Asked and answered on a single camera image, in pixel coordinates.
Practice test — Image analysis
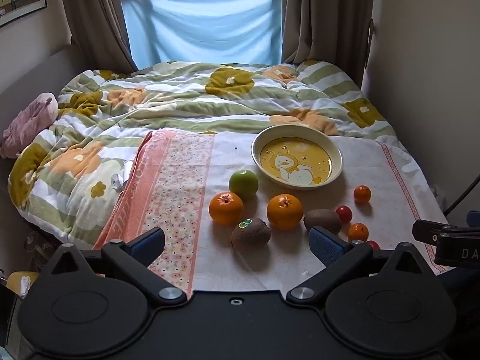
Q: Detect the green apple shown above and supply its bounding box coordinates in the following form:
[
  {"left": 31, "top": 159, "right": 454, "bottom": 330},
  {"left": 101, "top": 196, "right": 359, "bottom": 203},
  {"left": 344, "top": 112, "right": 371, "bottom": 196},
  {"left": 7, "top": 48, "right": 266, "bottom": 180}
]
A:
[{"left": 229, "top": 169, "right": 259, "bottom": 200}]

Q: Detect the crumpled white tissue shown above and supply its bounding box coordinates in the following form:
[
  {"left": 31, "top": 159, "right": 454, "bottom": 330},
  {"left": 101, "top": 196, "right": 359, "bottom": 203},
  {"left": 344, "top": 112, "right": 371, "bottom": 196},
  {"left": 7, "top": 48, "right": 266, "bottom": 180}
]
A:
[{"left": 110, "top": 160, "right": 134, "bottom": 193}]

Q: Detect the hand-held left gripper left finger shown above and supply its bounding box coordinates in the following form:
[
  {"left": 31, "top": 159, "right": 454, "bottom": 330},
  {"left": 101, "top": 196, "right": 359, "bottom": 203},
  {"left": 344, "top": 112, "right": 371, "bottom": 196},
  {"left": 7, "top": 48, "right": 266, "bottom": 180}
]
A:
[{"left": 49, "top": 227, "right": 187, "bottom": 308}]

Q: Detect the light blue window cloth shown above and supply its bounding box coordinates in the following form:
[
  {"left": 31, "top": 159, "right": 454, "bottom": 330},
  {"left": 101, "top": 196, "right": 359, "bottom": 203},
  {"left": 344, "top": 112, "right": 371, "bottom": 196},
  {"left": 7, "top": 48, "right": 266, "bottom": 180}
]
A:
[{"left": 122, "top": 0, "right": 283, "bottom": 71}]

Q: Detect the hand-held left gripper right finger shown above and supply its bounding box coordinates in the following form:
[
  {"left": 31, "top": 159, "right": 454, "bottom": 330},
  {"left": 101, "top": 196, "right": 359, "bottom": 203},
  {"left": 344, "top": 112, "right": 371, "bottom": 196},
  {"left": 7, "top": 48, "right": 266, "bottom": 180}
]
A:
[{"left": 287, "top": 226, "right": 427, "bottom": 303}]

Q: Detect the plain brown kiwi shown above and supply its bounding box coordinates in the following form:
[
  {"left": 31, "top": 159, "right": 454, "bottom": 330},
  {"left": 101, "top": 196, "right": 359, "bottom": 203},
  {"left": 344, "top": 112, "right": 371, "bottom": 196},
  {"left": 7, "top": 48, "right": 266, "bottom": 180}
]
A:
[{"left": 304, "top": 209, "right": 342, "bottom": 235}]

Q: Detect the grey padded bed side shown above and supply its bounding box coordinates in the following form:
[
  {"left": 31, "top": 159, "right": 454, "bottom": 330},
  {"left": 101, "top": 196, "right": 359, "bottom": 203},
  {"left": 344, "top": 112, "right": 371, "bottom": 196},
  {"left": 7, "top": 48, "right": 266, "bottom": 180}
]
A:
[{"left": 0, "top": 44, "right": 82, "bottom": 121}]

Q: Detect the cream bowl with duck print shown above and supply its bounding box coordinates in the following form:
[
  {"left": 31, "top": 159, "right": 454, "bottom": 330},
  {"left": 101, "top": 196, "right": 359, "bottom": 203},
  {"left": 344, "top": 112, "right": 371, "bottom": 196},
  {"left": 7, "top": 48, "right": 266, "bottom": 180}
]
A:
[{"left": 251, "top": 125, "right": 344, "bottom": 191}]

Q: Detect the pink floral towel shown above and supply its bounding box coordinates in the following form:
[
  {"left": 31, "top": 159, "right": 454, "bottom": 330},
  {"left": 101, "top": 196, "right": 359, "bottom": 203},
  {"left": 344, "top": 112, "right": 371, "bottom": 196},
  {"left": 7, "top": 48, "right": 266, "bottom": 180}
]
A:
[{"left": 92, "top": 129, "right": 451, "bottom": 295}]

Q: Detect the pink plush toy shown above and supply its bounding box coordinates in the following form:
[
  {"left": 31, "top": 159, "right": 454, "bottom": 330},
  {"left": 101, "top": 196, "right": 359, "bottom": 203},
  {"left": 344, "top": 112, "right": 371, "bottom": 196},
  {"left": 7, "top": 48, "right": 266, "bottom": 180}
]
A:
[{"left": 0, "top": 92, "right": 59, "bottom": 159}]

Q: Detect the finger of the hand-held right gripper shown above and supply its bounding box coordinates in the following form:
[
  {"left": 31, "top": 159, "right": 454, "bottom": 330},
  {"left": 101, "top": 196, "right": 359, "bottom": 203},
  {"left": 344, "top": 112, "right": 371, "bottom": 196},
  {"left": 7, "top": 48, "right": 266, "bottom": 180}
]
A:
[{"left": 412, "top": 219, "right": 451, "bottom": 247}]

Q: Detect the kiwi with green sticker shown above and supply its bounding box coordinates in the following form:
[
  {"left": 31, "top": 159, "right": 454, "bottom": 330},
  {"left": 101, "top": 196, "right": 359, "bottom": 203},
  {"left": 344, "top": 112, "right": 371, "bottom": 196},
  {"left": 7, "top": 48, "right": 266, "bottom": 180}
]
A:
[{"left": 230, "top": 217, "right": 271, "bottom": 249}]

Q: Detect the large orange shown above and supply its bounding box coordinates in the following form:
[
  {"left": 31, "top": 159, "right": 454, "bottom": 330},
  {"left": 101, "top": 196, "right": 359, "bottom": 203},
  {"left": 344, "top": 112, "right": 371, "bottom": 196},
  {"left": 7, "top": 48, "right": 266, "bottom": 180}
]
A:
[
  {"left": 267, "top": 194, "right": 304, "bottom": 231},
  {"left": 209, "top": 192, "right": 244, "bottom": 226}
]

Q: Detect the black cable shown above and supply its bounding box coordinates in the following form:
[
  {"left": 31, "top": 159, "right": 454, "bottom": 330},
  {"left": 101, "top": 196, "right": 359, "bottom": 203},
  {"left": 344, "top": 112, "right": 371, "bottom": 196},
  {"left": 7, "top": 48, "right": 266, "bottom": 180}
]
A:
[{"left": 442, "top": 172, "right": 480, "bottom": 214}]

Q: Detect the green striped flower blanket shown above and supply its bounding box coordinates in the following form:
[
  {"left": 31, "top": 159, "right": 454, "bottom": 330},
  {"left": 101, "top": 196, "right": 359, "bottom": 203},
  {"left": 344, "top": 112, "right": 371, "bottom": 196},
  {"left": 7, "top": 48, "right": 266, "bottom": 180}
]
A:
[{"left": 8, "top": 60, "right": 399, "bottom": 246}]

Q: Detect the brown curtain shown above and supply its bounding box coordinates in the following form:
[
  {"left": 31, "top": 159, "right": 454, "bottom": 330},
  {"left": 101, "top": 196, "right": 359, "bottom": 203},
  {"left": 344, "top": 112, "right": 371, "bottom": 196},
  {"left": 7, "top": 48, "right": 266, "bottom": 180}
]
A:
[
  {"left": 61, "top": 0, "right": 140, "bottom": 74},
  {"left": 280, "top": 0, "right": 376, "bottom": 91}
]

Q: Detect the small mandarin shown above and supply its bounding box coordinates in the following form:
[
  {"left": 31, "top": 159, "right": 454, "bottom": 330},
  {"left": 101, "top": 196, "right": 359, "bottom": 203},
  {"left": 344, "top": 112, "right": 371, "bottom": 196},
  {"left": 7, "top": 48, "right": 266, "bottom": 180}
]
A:
[
  {"left": 348, "top": 223, "right": 369, "bottom": 242},
  {"left": 353, "top": 185, "right": 372, "bottom": 205}
]

